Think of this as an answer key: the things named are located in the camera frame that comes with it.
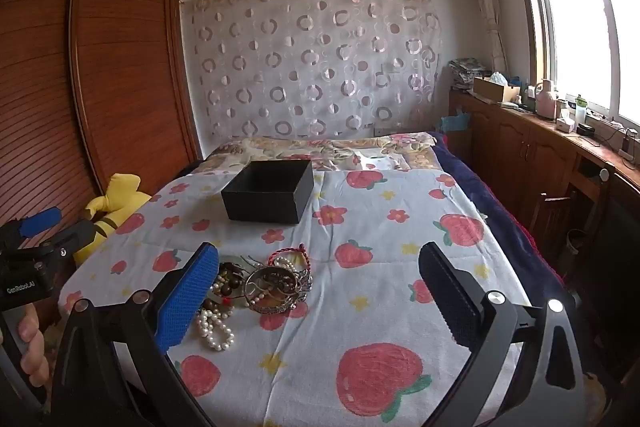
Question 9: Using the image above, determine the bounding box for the black cardboard box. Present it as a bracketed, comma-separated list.
[221, 159, 315, 224]

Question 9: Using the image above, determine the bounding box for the pearl necklace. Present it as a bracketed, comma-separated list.
[196, 274, 236, 352]

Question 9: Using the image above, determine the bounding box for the window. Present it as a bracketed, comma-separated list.
[502, 0, 640, 128]

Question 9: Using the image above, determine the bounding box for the open cardboard box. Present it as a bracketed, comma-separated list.
[472, 77, 521, 104]

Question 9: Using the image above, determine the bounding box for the wooden chair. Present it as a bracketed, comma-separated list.
[530, 189, 576, 253]

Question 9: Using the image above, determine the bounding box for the silver bangle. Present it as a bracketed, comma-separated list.
[244, 267, 313, 315]

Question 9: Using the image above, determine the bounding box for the stack of magazines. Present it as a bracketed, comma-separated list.
[448, 57, 493, 92]

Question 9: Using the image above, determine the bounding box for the pink kettle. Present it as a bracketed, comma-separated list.
[535, 78, 557, 120]

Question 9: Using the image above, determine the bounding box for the wooden bead bracelet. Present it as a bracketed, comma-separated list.
[215, 262, 246, 298]

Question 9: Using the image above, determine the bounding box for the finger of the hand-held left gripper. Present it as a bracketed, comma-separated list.
[47, 219, 97, 258]
[0, 207, 62, 248]

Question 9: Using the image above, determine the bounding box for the navy blue blanket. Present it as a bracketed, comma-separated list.
[430, 132, 566, 288]

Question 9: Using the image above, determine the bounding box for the yellow plush toy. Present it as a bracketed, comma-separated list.
[74, 173, 151, 265]

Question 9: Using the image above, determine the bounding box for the person's left hand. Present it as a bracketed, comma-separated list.
[0, 304, 51, 390]

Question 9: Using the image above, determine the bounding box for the strawberry print blanket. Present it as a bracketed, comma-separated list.
[57, 169, 556, 427]

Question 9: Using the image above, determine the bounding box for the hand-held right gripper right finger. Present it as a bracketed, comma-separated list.
[418, 241, 586, 427]

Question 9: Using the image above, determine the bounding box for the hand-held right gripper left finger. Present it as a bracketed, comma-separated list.
[50, 242, 221, 427]

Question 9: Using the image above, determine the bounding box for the wooden wardrobe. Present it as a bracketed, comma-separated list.
[0, 0, 203, 333]

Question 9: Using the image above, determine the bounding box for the floral blanket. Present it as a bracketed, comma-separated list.
[202, 132, 443, 172]

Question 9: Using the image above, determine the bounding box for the wooden cabinet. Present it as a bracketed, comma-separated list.
[447, 89, 640, 308]

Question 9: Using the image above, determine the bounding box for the teal bag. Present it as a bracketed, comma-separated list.
[440, 112, 471, 135]

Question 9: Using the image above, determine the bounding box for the dark red bead necklace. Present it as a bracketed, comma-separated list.
[266, 244, 315, 288]

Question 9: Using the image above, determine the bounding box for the circle patterned curtain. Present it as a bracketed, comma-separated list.
[181, 0, 443, 140]

